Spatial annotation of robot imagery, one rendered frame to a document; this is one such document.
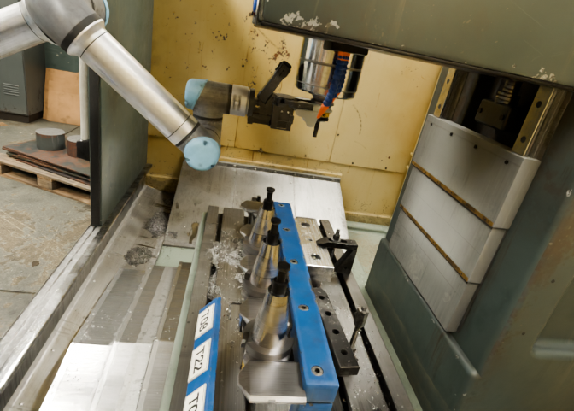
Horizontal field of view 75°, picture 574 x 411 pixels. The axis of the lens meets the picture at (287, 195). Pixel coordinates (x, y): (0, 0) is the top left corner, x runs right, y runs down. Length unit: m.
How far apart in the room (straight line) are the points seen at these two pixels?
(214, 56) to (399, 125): 1.05
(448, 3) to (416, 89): 1.49
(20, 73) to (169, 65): 3.65
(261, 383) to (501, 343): 0.76
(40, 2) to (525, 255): 1.12
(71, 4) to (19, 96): 4.76
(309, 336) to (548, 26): 0.64
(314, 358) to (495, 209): 0.67
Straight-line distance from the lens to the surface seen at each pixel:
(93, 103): 1.37
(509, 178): 1.01
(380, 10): 0.68
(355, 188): 2.24
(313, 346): 0.49
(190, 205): 1.88
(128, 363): 1.08
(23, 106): 5.60
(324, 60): 0.91
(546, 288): 1.05
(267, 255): 0.53
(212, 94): 0.95
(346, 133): 2.11
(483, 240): 1.06
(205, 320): 0.91
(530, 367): 1.22
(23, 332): 1.14
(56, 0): 0.86
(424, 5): 0.70
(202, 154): 0.83
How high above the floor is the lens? 1.56
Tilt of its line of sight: 23 degrees down
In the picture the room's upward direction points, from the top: 12 degrees clockwise
